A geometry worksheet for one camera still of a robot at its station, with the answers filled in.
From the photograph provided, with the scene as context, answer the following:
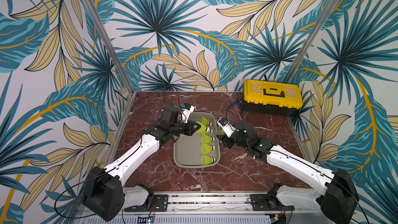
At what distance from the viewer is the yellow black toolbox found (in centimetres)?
97

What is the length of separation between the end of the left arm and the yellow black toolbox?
445 millimetres

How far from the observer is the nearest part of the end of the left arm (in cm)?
66
